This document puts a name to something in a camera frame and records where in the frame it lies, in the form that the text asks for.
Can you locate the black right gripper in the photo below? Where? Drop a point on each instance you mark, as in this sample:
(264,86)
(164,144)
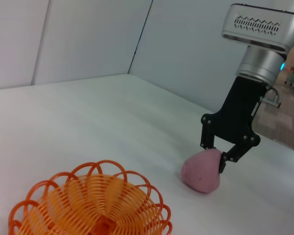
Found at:
(237,115)

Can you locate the pink toy peach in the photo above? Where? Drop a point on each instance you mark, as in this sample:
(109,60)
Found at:
(201,171)

